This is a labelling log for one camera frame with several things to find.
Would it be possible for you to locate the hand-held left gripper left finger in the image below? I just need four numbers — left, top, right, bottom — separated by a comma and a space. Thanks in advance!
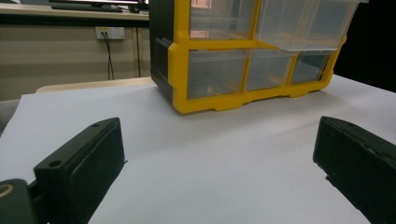
33, 117, 126, 224

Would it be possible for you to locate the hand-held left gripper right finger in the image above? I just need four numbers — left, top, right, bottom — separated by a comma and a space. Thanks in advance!
312, 115, 396, 224

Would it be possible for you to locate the black monitor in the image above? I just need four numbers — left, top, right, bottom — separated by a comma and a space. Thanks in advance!
48, 0, 149, 6

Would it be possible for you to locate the black keyboard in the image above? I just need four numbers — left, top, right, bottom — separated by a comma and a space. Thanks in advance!
50, 2, 124, 14

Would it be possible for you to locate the small clear plastic drawer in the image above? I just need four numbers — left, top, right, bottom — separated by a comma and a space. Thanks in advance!
186, 49, 248, 101
246, 49, 297, 92

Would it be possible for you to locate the white wall socket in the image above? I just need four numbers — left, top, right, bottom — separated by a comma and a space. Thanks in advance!
95, 26, 126, 41

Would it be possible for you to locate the large clear plastic drawer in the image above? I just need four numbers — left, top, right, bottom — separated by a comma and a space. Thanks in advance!
189, 0, 258, 41
255, 0, 370, 52

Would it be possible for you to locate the beige desk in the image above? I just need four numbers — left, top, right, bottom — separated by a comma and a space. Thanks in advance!
0, 2, 150, 26

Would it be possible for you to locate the yellow black drawer cabinet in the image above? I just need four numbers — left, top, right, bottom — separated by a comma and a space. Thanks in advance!
148, 0, 348, 116

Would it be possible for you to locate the black cable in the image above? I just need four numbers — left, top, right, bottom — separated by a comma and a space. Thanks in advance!
135, 27, 142, 78
102, 32, 115, 81

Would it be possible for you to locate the white paper sheet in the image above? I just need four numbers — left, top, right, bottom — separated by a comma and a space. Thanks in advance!
0, 74, 396, 224

